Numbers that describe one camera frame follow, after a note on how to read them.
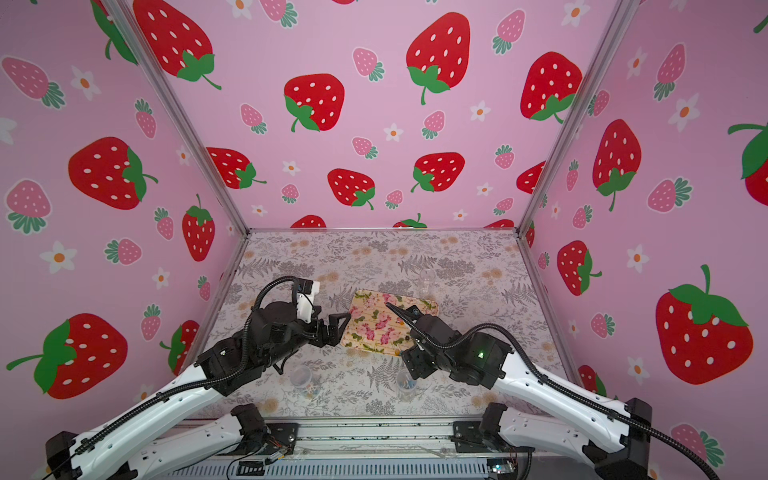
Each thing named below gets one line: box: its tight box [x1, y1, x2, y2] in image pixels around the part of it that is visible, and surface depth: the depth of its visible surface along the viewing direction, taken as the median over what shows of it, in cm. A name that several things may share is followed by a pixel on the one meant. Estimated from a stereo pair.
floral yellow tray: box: [341, 290, 439, 357], surface depth 96 cm
